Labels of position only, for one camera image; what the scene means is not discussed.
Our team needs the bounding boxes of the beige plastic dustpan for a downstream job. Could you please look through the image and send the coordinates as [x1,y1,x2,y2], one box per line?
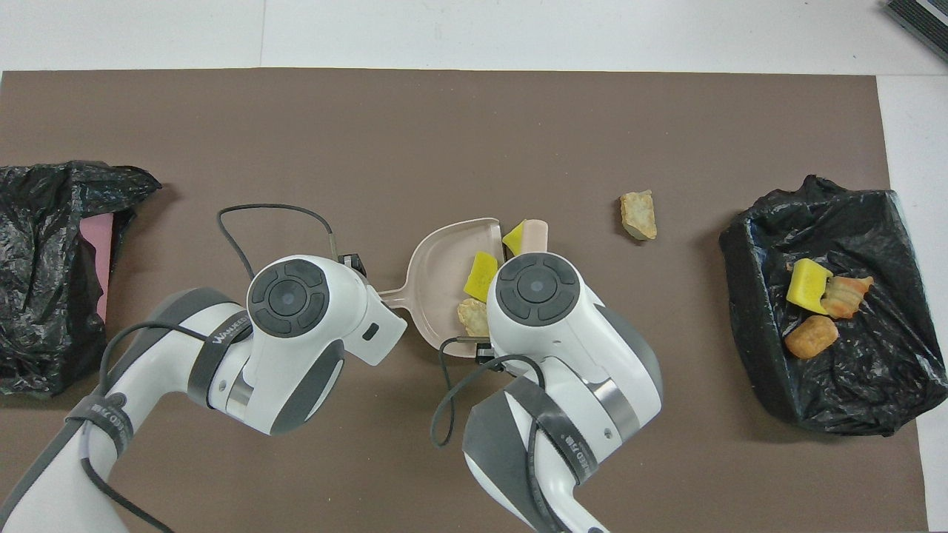
[376,217,512,359]

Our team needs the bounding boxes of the pale crumbly bread piece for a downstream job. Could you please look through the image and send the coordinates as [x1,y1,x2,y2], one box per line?
[457,298,490,338]

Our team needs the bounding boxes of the beige hand brush black bristles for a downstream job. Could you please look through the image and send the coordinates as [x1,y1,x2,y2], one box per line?
[518,219,550,256]

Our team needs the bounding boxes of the pale blocky bread piece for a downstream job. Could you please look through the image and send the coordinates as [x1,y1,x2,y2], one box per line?
[620,190,658,242]

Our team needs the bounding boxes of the brown bread roll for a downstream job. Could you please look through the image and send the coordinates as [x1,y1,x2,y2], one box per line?
[784,315,840,360]

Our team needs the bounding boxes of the orange striped bread piece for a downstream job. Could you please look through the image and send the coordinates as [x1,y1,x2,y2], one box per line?
[822,275,875,320]

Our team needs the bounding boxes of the pink plastic bin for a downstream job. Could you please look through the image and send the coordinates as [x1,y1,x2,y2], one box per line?
[80,213,116,324]

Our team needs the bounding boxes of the black trash bag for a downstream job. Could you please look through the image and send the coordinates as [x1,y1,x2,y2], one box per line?
[718,175,928,436]
[0,161,162,398]

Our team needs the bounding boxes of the brown table mat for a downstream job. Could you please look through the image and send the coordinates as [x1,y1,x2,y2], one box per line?
[0,68,930,533]

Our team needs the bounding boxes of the dark ribbed device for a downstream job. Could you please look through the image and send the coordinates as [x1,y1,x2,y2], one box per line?
[884,0,948,64]

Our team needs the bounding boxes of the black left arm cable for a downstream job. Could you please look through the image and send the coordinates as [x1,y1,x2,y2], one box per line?
[78,204,343,533]

